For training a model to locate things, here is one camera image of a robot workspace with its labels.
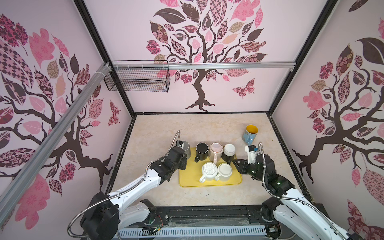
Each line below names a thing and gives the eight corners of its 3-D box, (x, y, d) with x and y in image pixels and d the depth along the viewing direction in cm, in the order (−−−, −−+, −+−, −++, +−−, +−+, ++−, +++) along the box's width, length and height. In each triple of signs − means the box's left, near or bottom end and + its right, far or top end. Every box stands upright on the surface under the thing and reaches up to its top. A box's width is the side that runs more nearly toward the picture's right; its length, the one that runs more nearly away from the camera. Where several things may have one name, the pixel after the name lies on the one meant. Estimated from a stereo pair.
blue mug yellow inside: (240, 144, 103) (244, 136, 95) (243, 131, 110) (247, 122, 102) (251, 148, 101) (256, 139, 93) (254, 134, 108) (259, 125, 100)
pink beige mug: (209, 169, 92) (210, 159, 83) (208, 152, 100) (209, 142, 90) (222, 169, 92) (225, 159, 83) (220, 152, 100) (222, 142, 90)
